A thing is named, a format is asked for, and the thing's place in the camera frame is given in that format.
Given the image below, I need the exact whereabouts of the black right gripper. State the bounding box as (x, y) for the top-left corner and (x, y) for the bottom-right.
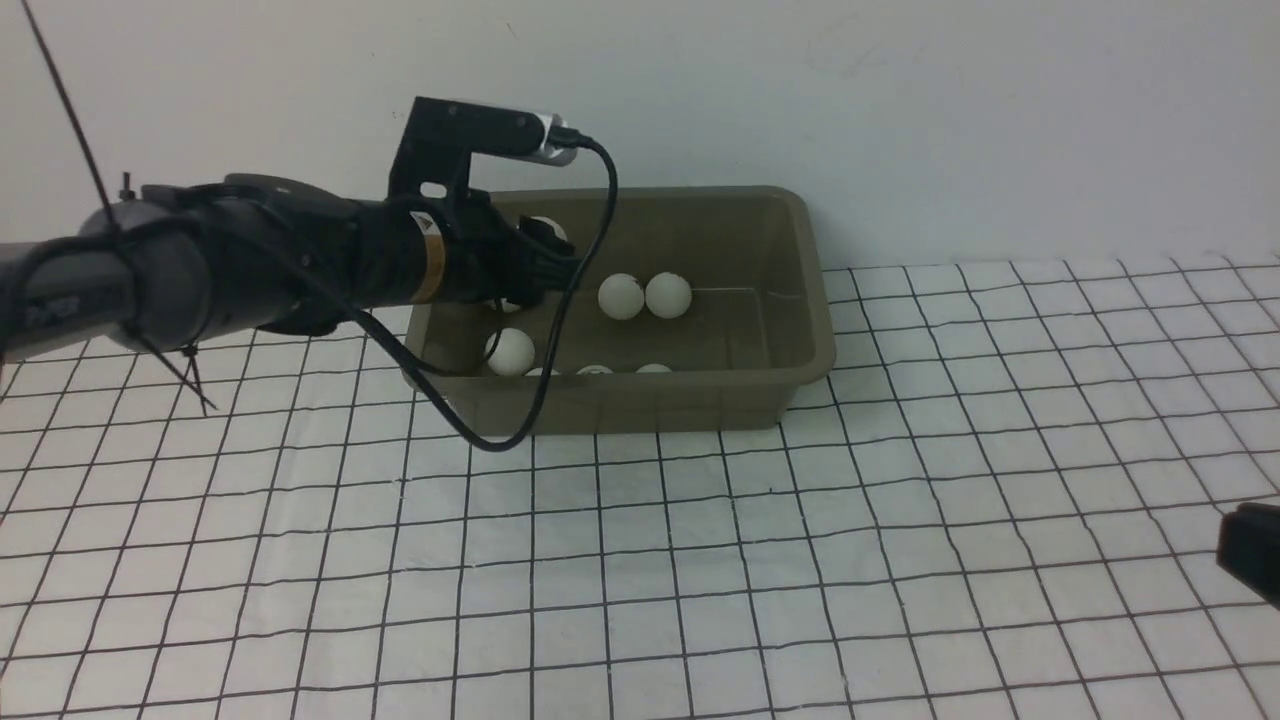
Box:
(1215, 503), (1280, 609)

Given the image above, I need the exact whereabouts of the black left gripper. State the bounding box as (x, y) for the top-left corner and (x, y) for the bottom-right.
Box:
(431, 195), (581, 306)

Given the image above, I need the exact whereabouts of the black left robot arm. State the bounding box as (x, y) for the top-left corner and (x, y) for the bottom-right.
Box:
(3, 174), (580, 361)

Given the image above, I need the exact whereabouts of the olive plastic storage bin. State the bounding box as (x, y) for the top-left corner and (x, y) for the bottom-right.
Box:
(404, 186), (836, 438)

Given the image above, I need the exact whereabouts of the white grid-patterned tablecloth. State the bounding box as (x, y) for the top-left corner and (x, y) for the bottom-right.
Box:
(1, 256), (1279, 719)

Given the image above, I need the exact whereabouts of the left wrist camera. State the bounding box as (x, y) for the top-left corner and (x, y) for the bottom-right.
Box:
(387, 96), (588, 199)

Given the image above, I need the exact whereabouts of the black camera cable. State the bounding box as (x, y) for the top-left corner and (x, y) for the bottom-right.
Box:
(349, 128), (620, 454)

